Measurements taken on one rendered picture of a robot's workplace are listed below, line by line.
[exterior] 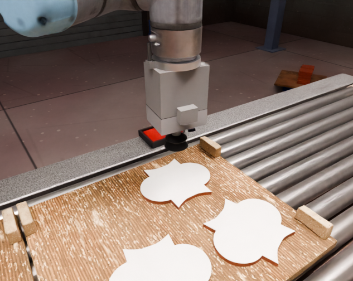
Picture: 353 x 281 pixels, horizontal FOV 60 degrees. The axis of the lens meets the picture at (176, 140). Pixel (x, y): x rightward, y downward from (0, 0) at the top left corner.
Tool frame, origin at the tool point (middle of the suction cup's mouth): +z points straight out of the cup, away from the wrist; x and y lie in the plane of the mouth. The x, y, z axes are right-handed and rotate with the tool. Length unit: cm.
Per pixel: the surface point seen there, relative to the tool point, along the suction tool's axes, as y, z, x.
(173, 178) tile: -0.3, 8.2, 0.7
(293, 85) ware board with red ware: 227, 91, 174
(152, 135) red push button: 3.5, 9.7, 20.3
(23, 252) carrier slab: -28.0, 9.0, -3.9
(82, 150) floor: 3, 102, 169
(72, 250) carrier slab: -21.2, 9.0, -6.8
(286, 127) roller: 38.9, 11.1, 9.7
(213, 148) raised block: 11.4, 6.9, 4.6
